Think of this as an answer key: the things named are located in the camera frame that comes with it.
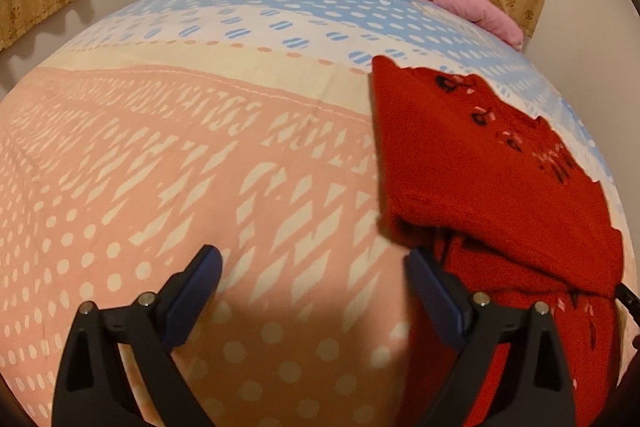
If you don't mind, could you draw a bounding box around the pink blue dotted bedspread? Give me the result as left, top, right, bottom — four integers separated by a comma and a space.
1, 0, 634, 426

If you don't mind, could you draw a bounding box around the red knitted sweater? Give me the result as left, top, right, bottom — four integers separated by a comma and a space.
371, 56, 624, 426

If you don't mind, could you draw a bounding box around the pink folded blanket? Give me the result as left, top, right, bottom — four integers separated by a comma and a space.
427, 0, 524, 51

